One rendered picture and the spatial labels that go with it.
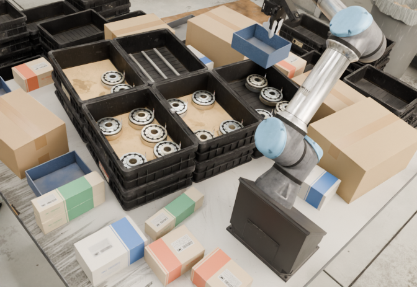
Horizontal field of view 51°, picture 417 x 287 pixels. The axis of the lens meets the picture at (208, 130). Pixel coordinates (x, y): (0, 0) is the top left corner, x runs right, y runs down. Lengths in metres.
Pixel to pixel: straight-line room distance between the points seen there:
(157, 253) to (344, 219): 0.76
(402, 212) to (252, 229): 1.61
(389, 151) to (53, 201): 1.27
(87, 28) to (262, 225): 2.06
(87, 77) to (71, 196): 0.68
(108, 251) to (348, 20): 1.03
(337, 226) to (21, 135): 1.24
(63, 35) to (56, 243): 1.73
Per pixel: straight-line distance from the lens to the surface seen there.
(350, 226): 1.79
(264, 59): 1.77
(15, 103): 1.89
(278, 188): 1.44
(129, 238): 1.48
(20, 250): 2.47
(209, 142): 1.59
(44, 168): 1.77
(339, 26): 1.40
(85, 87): 1.99
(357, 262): 2.61
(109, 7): 3.35
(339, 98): 2.11
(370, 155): 1.80
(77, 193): 1.57
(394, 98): 2.98
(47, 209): 1.55
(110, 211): 1.66
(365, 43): 1.42
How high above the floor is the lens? 2.02
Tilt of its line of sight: 42 degrees down
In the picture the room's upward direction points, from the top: 9 degrees clockwise
